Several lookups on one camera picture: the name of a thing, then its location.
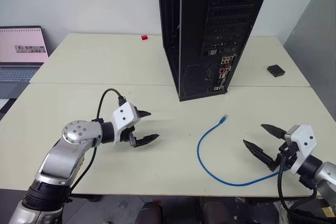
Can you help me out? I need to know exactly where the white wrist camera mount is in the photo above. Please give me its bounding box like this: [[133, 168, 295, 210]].
[[285, 124, 318, 176], [109, 102, 140, 145]]

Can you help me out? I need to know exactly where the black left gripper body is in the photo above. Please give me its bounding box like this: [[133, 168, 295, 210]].
[[116, 105, 142, 146]]

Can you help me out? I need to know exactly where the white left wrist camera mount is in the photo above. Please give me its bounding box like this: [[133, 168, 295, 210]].
[[109, 102, 140, 145]]

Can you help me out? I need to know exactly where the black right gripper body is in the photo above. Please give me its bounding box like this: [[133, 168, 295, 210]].
[[275, 139, 299, 170]]

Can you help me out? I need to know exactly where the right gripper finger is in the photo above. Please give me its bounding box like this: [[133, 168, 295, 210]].
[[260, 123, 287, 140], [243, 139, 279, 173]]

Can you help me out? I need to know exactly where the black computer tower case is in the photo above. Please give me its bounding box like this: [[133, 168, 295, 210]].
[[156, 0, 275, 102]]

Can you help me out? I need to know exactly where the small black box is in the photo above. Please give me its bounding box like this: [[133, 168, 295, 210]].
[[267, 64, 286, 77]]

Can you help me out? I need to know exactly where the blue ethernet cable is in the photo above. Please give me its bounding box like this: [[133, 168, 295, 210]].
[[196, 114, 286, 187]]

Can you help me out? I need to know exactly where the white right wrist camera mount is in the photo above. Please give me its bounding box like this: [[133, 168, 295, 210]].
[[285, 124, 318, 176]]

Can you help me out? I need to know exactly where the grey open laptop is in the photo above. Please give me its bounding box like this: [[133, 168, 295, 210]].
[[0, 26, 50, 99]]

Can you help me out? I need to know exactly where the dark rounded shape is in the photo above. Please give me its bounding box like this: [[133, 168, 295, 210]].
[[198, 197, 233, 224], [141, 201, 164, 224]]

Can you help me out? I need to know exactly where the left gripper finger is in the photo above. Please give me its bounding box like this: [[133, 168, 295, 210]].
[[129, 134, 160, 148], [138, 108, 152, 119]]

